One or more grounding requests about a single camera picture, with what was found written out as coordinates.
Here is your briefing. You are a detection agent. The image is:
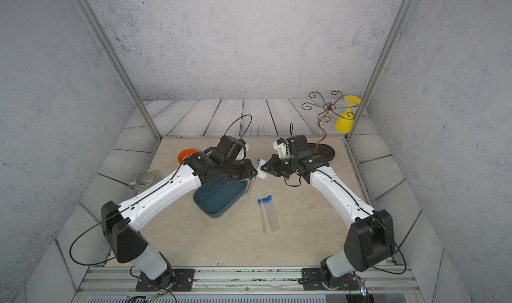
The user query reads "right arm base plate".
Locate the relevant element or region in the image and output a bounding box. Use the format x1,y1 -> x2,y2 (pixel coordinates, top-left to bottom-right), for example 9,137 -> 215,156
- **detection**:
297,268 -> 360,291

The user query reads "yellow plastic goblet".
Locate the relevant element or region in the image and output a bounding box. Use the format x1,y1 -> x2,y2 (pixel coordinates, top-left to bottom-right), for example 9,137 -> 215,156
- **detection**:
335,95 -> 361,134

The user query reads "black metal scroll stand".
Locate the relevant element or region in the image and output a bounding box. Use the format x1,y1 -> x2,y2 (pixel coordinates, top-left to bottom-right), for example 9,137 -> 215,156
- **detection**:
301,91 -> 347,161

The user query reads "white wiping cloth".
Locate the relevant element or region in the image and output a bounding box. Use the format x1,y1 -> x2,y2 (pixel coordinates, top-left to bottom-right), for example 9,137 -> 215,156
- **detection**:
256,159 -> 267,179

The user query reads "aluminium front rail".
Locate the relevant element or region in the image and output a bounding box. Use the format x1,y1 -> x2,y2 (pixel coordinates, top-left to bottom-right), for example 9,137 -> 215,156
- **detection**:
73,264 -> 424,302

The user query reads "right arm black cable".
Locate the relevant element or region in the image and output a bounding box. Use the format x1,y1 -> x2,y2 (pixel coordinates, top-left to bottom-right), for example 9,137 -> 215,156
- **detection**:
371,214 -> 407,275

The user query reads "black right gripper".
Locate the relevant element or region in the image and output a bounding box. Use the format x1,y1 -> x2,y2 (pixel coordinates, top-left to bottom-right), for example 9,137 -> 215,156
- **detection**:
261,154 -> 299,179

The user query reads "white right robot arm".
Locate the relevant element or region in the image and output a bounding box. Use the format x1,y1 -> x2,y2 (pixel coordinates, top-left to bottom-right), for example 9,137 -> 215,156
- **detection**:
261,155 -> 396,290

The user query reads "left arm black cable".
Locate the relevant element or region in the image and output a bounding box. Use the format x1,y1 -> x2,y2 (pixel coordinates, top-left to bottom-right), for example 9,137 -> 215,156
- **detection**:
69,214 -> 129,267

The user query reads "teal plastic tub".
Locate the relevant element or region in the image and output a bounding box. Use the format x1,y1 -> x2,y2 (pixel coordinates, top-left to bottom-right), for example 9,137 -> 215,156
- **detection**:
193,177 -> 248,219

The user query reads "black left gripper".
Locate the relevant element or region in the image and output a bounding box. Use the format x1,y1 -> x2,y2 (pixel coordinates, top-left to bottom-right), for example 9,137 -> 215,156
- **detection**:
220,158 -> 261,181

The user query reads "grey striped ceramic mug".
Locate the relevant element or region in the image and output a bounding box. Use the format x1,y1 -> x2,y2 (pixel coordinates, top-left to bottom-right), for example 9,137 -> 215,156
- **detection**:
128,171 -> 161,192

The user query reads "orange plastic bowl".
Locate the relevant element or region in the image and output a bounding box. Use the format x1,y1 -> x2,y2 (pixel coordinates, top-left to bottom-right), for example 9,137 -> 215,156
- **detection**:
177,148 -> 198,164

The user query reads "test tube blue cap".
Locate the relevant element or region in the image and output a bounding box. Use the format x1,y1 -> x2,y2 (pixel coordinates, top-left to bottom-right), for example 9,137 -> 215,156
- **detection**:
246,159 -> 260,195
262,198 -> 275,232
267,195 -> 279,232
257,199 -> 267,235

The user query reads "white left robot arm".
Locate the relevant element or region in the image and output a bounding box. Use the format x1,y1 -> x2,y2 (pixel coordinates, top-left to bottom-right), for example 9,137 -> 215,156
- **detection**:
101,150 -> 257,282

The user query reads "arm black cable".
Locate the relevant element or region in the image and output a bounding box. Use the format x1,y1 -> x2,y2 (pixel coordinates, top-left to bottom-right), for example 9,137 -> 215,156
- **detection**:
371,214 -> 407,275
69,214 -> 129,267

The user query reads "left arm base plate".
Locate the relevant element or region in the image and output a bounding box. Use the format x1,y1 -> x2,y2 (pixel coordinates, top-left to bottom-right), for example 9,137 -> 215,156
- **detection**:
135,268 -> 195,292

